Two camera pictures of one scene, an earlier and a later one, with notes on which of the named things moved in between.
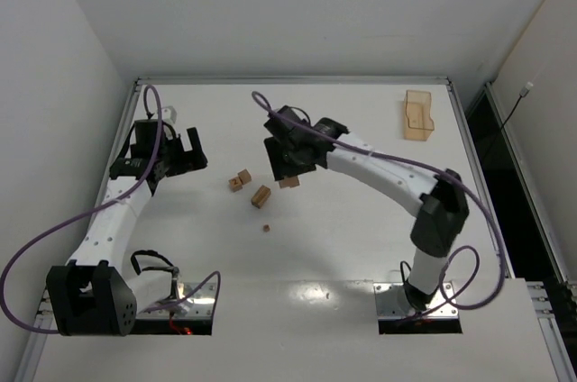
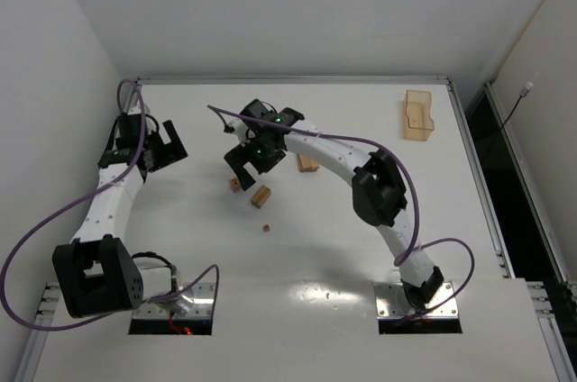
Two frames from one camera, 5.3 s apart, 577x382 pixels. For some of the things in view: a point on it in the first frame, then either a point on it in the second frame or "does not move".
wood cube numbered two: x=235 y=184 does not move
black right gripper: x=278 y=160 to x=251 y=158
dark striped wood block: x=261 y=196 does not move
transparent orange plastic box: x=417 y=122 does not move
